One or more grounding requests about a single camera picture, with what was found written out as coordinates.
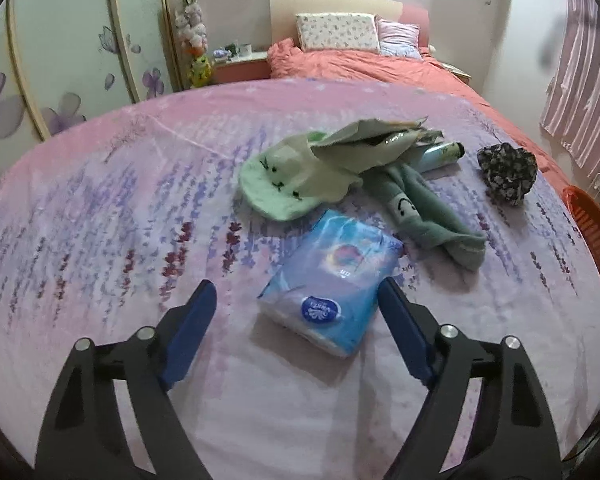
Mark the pink striped curtain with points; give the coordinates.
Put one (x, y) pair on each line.
(587, 85)

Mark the pale green bottle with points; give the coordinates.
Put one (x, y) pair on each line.
(437, 156)

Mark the green smiley sock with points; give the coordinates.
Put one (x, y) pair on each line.
(430, 220)

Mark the flower print wardrobe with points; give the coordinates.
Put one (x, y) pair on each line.
(70, 45)

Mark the white floral pillow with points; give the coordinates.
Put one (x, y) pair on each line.
(337, 32)

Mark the light green cloth hat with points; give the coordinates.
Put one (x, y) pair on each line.
(285, 180)

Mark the dark green mug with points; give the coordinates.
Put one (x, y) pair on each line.
(231, 49)

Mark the bed with salmon duvet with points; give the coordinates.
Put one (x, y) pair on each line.
(380, 67)

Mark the orange plastic basket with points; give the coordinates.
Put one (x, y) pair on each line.
(597, 230)

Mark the pink floral tablecloth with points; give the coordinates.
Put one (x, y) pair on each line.
(105, 240)

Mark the blue tissue packet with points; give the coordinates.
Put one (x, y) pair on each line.
(325, 280)

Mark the pink striped pillow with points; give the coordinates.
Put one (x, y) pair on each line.
(397, 37)

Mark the pink nightstand with mugs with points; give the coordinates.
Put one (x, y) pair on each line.
(237, 69)

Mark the black floral cloth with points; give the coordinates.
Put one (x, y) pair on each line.
(507, 175)

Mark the white mug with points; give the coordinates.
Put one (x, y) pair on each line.
(245, 49)

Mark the yellow green plush toy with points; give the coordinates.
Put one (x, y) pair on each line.
(201, 71)

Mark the cream pink headboard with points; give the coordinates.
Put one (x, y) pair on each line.
(340, 2)

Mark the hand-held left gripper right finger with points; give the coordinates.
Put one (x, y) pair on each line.
(405, 330)

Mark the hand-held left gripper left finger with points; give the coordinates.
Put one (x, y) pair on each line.
(190, 330)

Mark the grey-green foil packet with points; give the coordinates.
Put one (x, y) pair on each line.
(360, 140)

